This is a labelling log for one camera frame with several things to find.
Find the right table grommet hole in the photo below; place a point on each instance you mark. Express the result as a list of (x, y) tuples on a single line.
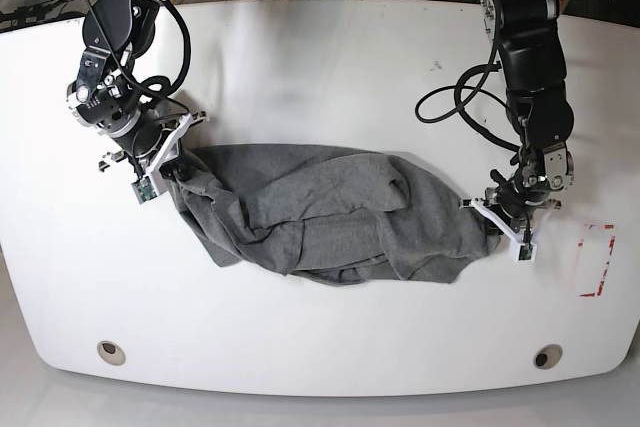
[(548, 357)]

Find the left table grommet hole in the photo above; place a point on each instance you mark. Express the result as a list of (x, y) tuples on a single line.
[(111, 353)]

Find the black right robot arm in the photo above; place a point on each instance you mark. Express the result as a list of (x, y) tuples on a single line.
[(115, 34)]

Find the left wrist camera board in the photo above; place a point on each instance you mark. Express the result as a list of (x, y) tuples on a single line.
[(523, 252)]

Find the table grommet hole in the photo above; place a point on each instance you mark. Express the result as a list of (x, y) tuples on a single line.
[(548, 357), (111, 353)]

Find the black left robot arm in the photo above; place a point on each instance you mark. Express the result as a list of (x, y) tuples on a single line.
[(526, 49)]

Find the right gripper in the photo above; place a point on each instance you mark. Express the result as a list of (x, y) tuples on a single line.
[(149, 142)]

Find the grey T-shirt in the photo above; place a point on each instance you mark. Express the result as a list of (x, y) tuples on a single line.
[(333, 215)]

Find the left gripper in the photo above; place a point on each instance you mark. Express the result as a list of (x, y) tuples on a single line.
[(508, 213)]

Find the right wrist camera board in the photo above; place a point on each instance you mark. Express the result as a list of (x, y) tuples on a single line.
[(144, 190)]

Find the red tape rectangle marking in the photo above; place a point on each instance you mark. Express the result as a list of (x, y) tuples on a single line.
[(594, 253)]

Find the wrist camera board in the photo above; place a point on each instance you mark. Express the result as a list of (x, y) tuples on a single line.
[(523, 252), (144, 190)]

